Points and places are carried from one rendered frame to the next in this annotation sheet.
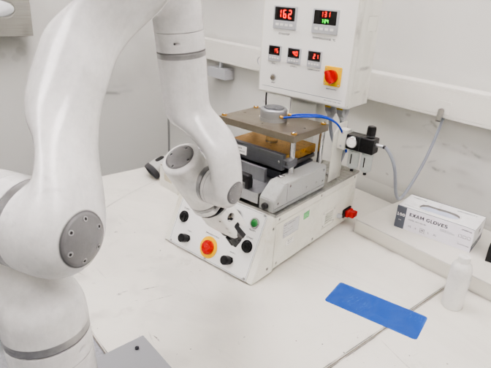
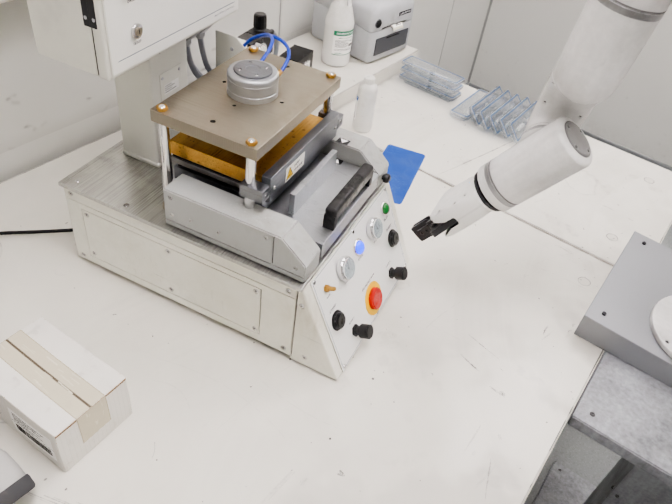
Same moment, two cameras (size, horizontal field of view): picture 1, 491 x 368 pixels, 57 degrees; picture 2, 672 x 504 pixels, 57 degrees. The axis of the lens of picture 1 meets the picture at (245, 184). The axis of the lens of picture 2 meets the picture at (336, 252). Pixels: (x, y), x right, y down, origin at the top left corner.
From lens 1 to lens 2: 1.64 m
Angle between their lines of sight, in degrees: 88
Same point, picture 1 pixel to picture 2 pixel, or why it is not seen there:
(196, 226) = (352, 305)
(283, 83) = (155, 31)
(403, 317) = (397, 157)
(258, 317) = (459, 252)
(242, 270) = (401, 261)
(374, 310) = (397, 173)
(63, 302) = not seen: outside the picture
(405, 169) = not seen: hidden behind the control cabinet
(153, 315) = (515, 342)
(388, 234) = not seen: hidden behind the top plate
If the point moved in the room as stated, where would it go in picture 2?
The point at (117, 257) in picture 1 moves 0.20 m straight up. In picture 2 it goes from (421, 433) to (452, 353)
